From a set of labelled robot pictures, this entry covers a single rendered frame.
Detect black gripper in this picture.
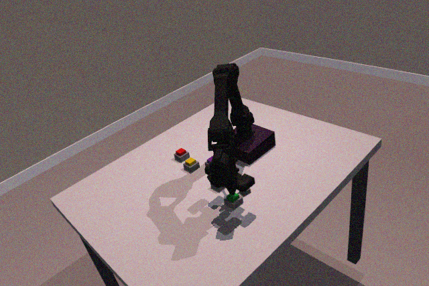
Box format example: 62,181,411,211
204,157,255,195

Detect yellow button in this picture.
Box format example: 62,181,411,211
183,158,200,173

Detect purple button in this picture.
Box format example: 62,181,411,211
205,156,213,167

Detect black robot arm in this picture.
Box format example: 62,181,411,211
207,63,255,188

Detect red button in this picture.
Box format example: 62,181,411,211
174,148,190,162

